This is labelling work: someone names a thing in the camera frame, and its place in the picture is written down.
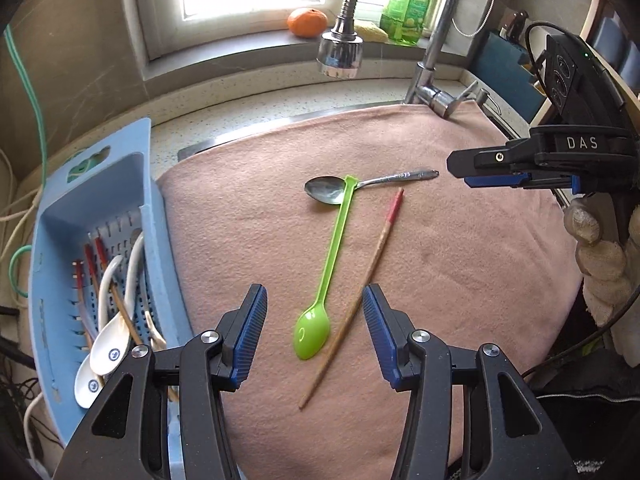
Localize metal spoon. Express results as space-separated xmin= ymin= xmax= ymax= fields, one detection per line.
xmin=304 ymin=168 xmax=441 ymax=207

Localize orange fruit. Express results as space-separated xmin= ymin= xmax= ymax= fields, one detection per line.
xmin=287 ymin=7 xmax=328 ymax=38

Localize white cord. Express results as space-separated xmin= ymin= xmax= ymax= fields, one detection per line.
xmin=0 ymin=147 xmax=43 ymax=261

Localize pink cloth mat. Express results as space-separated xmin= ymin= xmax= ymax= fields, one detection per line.
xmin=157 ymin=102 xmax=586 ymax=480

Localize person's right hand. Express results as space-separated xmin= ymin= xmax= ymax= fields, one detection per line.
xmin=564 ymin=197 xmax=640 ymax=356

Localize stainless steel sink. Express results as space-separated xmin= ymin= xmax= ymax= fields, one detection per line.
xmin=177 ymin=101 xmax=416 ymax=161

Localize white ceramic soup spoon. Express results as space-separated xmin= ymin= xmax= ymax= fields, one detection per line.
xmin=74 ymin=255 xmax=123 ymax=409
xmin=92 ymin=232 xmax=147 ymax=376

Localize chrome faucet spray head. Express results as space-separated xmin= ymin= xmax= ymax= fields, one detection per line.
xmin=317 ymin=0 xmax=378 ymax=80

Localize green dish soap bottle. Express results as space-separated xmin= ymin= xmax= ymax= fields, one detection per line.
xmin=380 ymin=0 xmax=436 ymax=46

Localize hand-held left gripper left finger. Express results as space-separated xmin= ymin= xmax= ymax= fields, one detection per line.
xmin=52 ymin=283 xmax=268 ymax=480

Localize green hose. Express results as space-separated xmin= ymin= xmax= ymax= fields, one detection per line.
xmin=4 ymin=25 xmax=49 ymax=297

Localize black cable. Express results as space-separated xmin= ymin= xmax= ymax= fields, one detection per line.
xmin=522 ymin=290 xmax=640 ymax=378

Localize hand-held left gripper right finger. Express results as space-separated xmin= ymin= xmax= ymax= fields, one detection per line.
xmin=362 ymin=283 xmax=581 ymax=480

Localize yellow sponge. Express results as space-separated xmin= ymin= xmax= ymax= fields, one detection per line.
xmin=355 ymin=22 xmax=388 ymax=41

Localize chrome kitchen faucet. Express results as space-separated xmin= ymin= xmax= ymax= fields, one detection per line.
xmin=404 ymin=0 xmax=493 ymax=120

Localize blue plastic drain basket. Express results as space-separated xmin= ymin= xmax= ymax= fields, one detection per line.
xmin=27 ymin=117 xmax=196 ymax=480

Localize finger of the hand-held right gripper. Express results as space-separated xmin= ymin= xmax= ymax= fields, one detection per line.
xmin=446 ymin=139 xmax=539 ymax=179
xmin=464 ymin=172 xmax=574 ymax=191

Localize green plastic spoon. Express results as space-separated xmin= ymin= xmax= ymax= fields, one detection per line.
xmin=293 ymin=174 xmax=360 ymax=361

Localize dark blue knife block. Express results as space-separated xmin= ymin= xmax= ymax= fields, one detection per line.
xmin=472 ymin=30 xmax=546 ymax=123

